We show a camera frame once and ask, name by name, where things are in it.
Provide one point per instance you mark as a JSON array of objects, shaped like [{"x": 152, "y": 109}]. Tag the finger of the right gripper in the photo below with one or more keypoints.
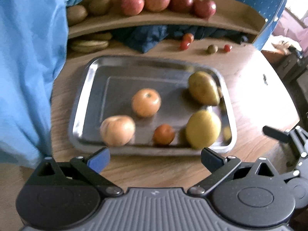
[{"x": 276, "y": 134}]

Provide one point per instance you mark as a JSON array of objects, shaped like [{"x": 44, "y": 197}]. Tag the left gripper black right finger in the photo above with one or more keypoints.
[{"x": 221, "y": 168}]

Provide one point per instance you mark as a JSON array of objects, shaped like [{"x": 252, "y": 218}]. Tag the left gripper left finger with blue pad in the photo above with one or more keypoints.
[{"x": 89, "y": 168}]

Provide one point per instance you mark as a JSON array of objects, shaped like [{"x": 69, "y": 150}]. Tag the small orange tangerine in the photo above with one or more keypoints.
[{"x": 163, "y": 134}]

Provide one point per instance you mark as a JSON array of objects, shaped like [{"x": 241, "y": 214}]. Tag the orange persimmon fruit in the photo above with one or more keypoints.
[{"x": 146, "y": 102}]

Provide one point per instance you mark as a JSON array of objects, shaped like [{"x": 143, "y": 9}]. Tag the red cherry tomato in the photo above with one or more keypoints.
[
  {"x": 184, "y": 45},
  {"x": 227, "y": 48},
  {"x": 189, "y": 37}
]

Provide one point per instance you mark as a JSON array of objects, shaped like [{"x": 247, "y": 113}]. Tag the pale orange round fruit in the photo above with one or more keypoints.
[{"x": 117, "y": 130}]

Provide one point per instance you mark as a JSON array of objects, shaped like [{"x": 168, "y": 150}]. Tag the stainless steel tray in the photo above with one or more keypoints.
[{"x": 107, "y": 87}]

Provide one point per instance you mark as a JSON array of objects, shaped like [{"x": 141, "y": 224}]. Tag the banana bunch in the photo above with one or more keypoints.
[{"x": 91, "y": 43}]

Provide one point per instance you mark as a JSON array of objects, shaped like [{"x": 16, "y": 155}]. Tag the dark blue cloth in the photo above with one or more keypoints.
[{"x": 144, "y": 38}]

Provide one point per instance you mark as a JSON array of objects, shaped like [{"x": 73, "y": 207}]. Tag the curved wooden shelf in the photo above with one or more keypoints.
[{"x": 230, "y": 14}]

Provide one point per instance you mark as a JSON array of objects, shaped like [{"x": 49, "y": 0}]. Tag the red apple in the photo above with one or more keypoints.
[
  {"x": 132, "y": 7},
  {"x": 156, "y": 5},
  {"x": 204, "y": 8},
  {"x": 181, "y": 6}
]

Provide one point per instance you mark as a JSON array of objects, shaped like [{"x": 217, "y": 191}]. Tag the brown kiwi left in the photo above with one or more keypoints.
[{"x": 76, "y": 14}]

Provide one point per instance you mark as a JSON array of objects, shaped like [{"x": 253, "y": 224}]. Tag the brown kiwi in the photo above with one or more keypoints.
[
  {"x": 76, "y": 14},
  {"x": 99, "y": 7}
]

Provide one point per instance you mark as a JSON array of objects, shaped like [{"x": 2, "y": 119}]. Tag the brown kiwi right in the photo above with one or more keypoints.
[{"x": 99, "y": 7}]

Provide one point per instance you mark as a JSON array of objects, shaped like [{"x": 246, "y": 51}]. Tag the blue striped garment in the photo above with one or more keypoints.
[{"x": 33, "y": 52}]

